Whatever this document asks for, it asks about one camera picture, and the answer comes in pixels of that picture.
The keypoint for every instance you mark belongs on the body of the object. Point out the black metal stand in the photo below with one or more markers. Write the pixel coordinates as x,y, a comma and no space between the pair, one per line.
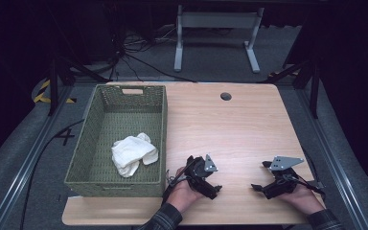
314,96
53,89

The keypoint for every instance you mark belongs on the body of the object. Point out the person's right hand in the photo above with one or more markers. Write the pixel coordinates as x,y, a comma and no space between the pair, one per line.
305,198

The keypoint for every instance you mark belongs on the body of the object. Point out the green woven basket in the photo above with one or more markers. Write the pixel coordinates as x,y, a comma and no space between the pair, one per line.
127,115

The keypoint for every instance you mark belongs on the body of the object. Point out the white towel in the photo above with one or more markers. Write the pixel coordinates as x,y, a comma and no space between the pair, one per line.
131,153

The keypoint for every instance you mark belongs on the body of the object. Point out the grey aluminium floor rail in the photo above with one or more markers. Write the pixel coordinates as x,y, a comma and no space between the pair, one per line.
22,172
332,159

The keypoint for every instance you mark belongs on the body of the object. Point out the black round table grommet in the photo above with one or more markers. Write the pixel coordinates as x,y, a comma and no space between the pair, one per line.
225,96

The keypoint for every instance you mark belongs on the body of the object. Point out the person's left hand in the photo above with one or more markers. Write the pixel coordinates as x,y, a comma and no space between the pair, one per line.
182,195

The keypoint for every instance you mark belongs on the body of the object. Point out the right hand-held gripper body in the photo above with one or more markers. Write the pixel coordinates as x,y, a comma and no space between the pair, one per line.
282,183

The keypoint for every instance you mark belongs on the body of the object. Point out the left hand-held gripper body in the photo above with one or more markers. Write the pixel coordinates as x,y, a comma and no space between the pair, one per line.
198,169

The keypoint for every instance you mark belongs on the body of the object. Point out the white metal desk frame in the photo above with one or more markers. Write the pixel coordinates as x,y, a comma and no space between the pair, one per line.
217,19

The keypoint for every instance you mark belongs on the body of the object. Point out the yellow black hazard tape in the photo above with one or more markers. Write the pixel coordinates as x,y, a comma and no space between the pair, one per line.
41,92

